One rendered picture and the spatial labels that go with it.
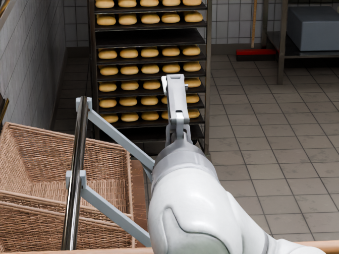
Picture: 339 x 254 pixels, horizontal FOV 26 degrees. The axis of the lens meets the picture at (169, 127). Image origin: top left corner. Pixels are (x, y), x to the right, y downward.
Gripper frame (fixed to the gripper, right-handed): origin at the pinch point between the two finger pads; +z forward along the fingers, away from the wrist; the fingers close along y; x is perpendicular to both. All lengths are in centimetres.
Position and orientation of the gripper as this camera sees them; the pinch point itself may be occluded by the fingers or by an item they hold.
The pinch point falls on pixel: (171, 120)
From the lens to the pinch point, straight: 116.9
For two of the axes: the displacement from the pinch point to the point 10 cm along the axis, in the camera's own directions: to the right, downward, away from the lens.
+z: -0.8, -3.9, 9.2
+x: 10.0, -0.3, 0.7
